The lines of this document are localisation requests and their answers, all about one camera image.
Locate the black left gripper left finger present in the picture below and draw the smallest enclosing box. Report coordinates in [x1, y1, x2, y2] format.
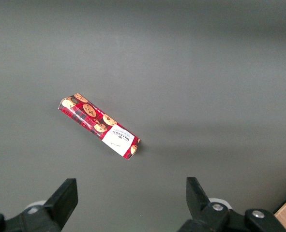
[0, 178, 78, 232]

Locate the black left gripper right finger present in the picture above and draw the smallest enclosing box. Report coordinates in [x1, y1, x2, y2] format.
[178, 177, 286, 232]

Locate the red tartan cookie box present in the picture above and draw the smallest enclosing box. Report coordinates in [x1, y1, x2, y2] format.
[58, 93, 141, 161]

